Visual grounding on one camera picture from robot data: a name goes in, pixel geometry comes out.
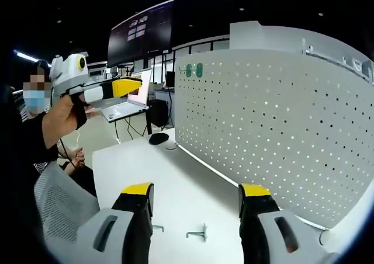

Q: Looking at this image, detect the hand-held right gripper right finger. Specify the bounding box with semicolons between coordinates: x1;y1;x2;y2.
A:
238;183;333;264

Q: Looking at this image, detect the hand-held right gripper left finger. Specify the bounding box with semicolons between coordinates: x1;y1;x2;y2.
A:
72;182;155;264

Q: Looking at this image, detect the white perforated mounting plate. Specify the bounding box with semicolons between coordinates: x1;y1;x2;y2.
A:
174;49;374;230

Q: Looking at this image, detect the person's left hand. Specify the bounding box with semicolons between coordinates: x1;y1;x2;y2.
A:
56;95;101;135

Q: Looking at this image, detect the white open laptop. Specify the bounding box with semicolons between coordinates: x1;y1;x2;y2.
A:
101;68;153;123

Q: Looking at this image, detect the black computer tower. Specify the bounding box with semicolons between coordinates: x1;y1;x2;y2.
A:
150;99;169;127

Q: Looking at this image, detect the white laptop table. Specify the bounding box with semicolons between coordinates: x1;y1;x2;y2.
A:
101;105;153;140

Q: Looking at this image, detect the ceiling strip light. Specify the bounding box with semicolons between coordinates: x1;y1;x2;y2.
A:
13;50;39;62

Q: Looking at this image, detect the grey mesh office chair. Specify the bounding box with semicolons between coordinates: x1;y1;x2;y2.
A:
33;161;102;247

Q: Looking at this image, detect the black computer mouse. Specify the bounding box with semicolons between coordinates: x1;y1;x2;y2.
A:
148;133;169;145

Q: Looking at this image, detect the white partition panel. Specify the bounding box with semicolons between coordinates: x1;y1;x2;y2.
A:
229;20;374;86

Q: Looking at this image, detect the large dark wall screen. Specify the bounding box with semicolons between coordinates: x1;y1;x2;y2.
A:
107;0;175;69

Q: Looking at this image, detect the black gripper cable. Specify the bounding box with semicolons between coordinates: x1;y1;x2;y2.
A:
57;138;74;167

